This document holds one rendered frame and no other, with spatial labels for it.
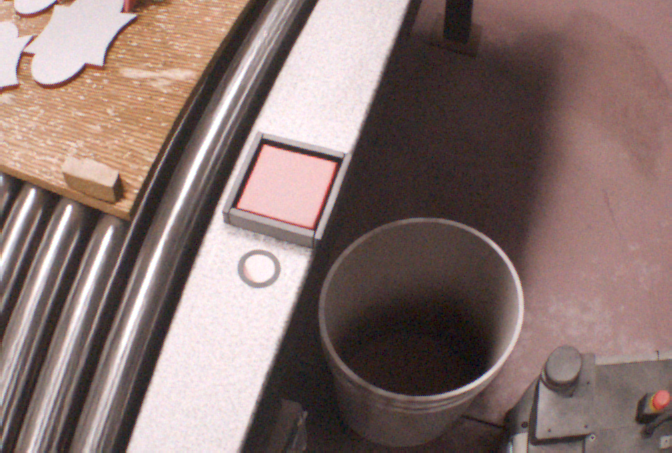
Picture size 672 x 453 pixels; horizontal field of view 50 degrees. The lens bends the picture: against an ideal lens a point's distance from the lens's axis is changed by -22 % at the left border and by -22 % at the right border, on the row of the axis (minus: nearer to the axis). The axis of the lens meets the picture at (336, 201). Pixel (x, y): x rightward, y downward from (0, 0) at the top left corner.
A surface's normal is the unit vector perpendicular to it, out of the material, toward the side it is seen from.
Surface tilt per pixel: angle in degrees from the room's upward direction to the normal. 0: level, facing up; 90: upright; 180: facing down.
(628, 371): 0
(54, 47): 0
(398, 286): 87
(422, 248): 87
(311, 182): 0
